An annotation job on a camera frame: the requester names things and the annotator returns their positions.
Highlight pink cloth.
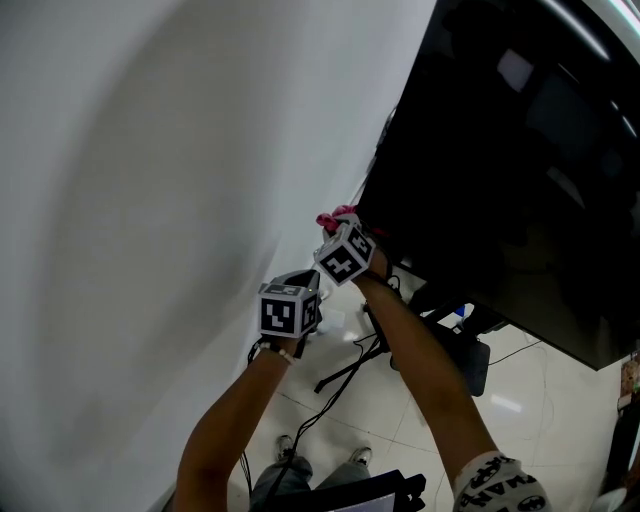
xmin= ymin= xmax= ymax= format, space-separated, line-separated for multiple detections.
xmin=314 ymin=203 xmax=389 ymax=239

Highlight white floor mop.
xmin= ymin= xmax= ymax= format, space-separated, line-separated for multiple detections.
xmin=317 ymin=287 xmax=351 ymax=336

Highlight large black screen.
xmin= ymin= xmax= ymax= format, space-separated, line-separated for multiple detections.
xmin=357 ymin=0 xmax=640 ymax=371

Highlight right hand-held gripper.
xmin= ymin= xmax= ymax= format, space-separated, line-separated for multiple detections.
xmin=312 ymin=221 xmax=378 ymax=289

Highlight person's left forearm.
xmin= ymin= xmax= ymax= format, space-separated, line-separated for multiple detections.
xmin=174 ymin=339 xmax=296 ymax=512

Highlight black chest recorder pack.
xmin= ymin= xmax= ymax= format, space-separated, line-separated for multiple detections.
xmin=319 ymin=468 xmax=427 ymax=512

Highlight grey trousers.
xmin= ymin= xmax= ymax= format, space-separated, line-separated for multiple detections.
xmin=248 ymin=453 xmax=374 ymax=512

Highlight white patterned shirt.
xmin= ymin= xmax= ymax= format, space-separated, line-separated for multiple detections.
xmin=452 ymin=449 xmax=556 ymax=512

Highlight white bead bracelet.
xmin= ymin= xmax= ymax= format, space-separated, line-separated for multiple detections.
xmin=257 ymin=339 xmax=296 ymax=366

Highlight black cable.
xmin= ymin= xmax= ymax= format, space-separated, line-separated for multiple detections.
xmin=239 ymin=334 xmax=266 ymax=496
xmin=264 ymin=269 xmax=406 ymax=501

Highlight person's right forearm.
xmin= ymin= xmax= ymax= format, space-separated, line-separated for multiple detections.
xmin=349 ymin=249 xmax=501 ymax=494

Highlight pile of packaged goods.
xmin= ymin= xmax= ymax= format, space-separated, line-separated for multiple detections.
xmin=617 ymin=349 xmax=640 ymax=411

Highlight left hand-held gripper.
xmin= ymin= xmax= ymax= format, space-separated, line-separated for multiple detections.
xmin=257 ymin=268 xmax=324 ymax=341

